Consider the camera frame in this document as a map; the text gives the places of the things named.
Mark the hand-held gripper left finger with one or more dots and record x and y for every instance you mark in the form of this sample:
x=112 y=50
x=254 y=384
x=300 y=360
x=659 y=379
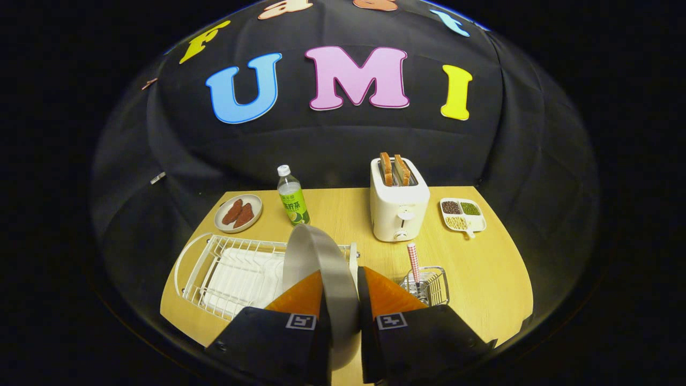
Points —
x=268 y=346

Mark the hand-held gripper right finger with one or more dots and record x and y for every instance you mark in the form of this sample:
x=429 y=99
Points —
x=367 y=343

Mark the grey plate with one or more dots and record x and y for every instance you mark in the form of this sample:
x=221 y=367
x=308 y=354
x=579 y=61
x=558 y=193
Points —
x=332 y=279

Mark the clear metal basket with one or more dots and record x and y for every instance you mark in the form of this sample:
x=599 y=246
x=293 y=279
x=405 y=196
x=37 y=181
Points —
x=437 y=284

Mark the white divided dish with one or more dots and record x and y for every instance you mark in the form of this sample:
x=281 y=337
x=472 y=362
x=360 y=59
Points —
x=477 y=223

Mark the white ribbed drain tray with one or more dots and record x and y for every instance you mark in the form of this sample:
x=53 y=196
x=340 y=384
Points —
x=241 y=279

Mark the white toaster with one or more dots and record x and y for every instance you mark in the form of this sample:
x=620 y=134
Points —
x=396 y=214

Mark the red meat piece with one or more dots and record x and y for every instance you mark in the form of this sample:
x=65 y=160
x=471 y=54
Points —
x=244 y=215
x=232 y=212

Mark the small beige saucer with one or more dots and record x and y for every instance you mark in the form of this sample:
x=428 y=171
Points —
x=255 y=205

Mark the green tea bottle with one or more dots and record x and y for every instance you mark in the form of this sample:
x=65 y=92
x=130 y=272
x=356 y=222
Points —
x=295 y=206

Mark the pile of yellow soybeans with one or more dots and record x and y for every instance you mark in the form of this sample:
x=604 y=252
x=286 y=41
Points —
x=456 y=222

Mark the pile of dark red beans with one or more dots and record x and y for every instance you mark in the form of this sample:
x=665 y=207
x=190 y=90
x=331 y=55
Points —
x=451 y=207

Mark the pile of green beans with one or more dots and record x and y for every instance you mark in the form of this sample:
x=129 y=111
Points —
x=470 y=208

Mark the black backdrop cloth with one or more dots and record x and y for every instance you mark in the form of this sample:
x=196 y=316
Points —
x=343 y=145

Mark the silver clip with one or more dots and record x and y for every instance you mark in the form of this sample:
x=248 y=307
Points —
x=157 y=177

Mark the copper clip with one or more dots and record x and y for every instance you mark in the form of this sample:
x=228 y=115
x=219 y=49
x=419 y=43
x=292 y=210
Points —
x=149 y=83

